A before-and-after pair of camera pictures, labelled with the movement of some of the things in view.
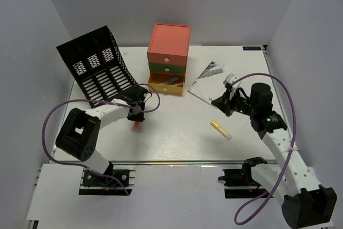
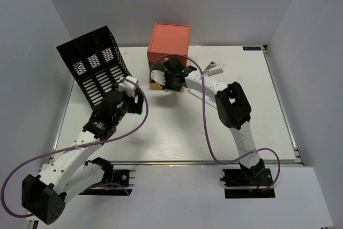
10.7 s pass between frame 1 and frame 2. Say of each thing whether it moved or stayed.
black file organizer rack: stayed
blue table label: stayed
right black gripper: moved
